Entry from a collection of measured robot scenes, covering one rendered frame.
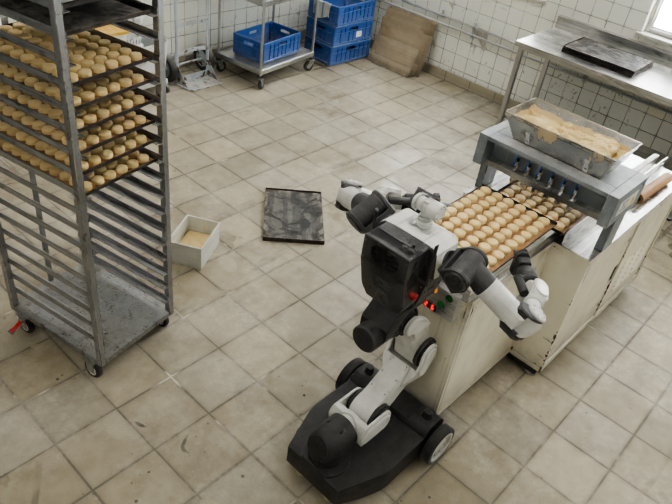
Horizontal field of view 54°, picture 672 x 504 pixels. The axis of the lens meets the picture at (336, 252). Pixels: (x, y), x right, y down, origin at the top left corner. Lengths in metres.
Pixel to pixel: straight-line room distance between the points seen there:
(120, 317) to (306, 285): 1.10
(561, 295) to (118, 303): 2.23
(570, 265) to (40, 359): 2.60
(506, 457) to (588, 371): 0.86
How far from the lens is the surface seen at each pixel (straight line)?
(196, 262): 3.95
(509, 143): 3.23
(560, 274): 3.31
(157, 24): 2.71
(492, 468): 3.27
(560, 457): 3.45
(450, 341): 2.89
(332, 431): 2.74
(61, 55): 2.43
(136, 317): 3.47
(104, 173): 2.84
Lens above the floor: 2.52
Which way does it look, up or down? 37 degrees down
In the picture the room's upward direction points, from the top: 9 degrees clockwise
